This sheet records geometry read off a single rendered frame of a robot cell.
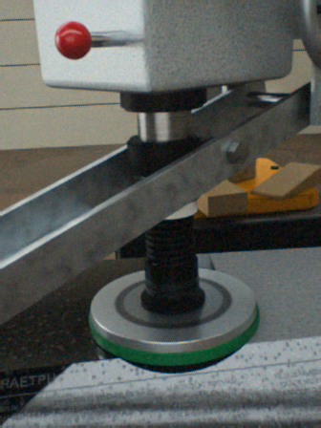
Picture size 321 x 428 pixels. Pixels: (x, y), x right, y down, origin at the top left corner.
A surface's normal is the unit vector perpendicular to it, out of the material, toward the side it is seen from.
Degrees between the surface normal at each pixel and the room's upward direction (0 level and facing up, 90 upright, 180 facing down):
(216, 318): 0
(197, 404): 45
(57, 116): 90
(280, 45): 90
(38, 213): 90
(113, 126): 90
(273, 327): 0
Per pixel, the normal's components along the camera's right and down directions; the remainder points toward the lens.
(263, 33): 0.62, 0.21
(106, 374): 0.05, -0.47
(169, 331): -0.05, -0.95
